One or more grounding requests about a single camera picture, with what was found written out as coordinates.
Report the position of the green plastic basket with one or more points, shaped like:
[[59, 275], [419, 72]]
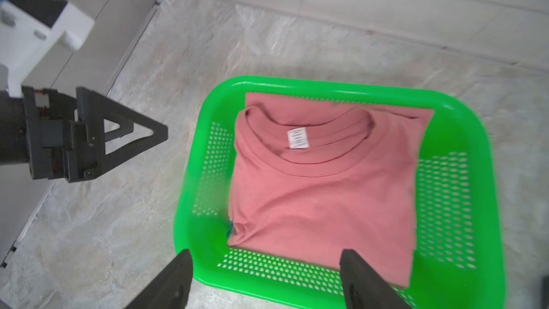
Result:
[[459, 258]]

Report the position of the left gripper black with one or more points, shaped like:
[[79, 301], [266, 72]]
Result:
[[51, 135]]

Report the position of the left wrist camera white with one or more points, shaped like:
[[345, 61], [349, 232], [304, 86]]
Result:
[[31, 28]]

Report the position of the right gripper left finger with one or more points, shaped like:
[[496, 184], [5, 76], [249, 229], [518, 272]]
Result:
[[170, 289]]

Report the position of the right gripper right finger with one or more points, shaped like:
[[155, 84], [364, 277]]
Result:
[[363, 287]]

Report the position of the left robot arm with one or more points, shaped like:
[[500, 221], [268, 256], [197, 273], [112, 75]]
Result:
[[147, 134]]

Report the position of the pink t-shirt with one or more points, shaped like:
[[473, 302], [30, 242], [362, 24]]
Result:
[[313, 178]]

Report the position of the blue t-shirt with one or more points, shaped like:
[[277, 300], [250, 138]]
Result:
[[230, 230]]

